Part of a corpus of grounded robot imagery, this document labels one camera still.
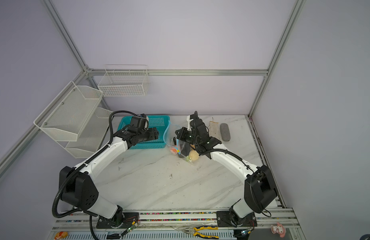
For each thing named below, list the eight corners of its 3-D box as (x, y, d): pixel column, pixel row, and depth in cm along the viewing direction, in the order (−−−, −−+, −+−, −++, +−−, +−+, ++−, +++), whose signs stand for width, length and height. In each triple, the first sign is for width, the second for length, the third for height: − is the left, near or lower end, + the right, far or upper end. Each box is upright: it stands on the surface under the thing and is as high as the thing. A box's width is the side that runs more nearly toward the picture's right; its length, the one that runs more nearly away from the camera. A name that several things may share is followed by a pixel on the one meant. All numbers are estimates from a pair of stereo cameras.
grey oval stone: (222, 141, 107) (223, 138, 105) (219, 125, 117) (220, 123, 114) (230, 141, 107) (231, 138, 105) (227, 125, 117) (227, 123, 114)
